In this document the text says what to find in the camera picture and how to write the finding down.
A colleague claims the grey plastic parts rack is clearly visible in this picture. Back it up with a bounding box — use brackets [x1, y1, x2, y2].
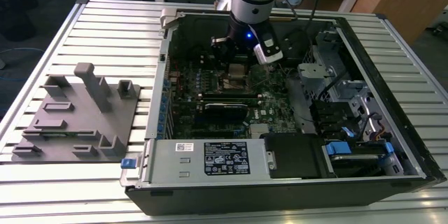
[9, 62, 142, 163]

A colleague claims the metal CPU socket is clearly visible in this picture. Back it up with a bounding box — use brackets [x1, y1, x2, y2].
[216, 71, 257, 93]

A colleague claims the silver chipset heatsink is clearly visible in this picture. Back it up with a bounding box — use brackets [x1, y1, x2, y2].
[249, 123, 270, 133]

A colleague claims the black case cable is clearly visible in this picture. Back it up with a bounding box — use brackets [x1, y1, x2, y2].
[316, 69, 349, 103]

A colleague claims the blue disk carrier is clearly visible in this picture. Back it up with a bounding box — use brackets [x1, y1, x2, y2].
[324, 141, 352, 156]

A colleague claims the silver metal bracket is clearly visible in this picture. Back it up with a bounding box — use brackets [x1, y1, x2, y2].
[296, 62, 333, 81]

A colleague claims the green motherboard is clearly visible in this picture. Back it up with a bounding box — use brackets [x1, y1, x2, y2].
[162, 57, 305, 140]

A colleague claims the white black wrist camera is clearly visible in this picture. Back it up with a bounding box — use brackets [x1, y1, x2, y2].
[252, 26, 284, 65]

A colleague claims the black open PC case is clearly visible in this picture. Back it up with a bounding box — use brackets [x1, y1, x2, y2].
[118, 8, 446, 217]

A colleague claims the black hard disk drive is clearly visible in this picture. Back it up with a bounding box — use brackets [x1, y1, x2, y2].
[328, 154, 382, 179]

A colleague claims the blue floor cable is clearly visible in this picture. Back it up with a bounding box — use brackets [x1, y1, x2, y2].
[0, 47, 46, 81]

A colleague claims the green RAM stick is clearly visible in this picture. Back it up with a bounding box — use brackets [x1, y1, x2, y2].
[40, 131, 80, 138]

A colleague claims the blue case latch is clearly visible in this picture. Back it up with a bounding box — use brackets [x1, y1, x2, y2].
[120, 157, 137, 170]

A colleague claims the black graphics card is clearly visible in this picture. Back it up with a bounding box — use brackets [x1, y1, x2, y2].
[204, 102, 249, 124]

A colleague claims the black office chair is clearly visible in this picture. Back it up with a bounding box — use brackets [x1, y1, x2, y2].
[0, 0, 38, 42]

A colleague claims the silver power supply unit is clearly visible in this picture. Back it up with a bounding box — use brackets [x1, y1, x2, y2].
[138, 138, 272, 183]

